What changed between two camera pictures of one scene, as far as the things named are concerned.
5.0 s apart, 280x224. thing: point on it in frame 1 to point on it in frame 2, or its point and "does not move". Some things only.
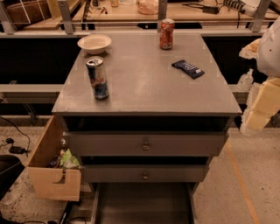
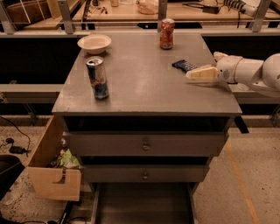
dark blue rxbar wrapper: x=188 y=68 does not move
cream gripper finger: x=267 y=103 to x=226 y=68
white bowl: x=94 y=44 does not move
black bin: x=10 y=167 does not move
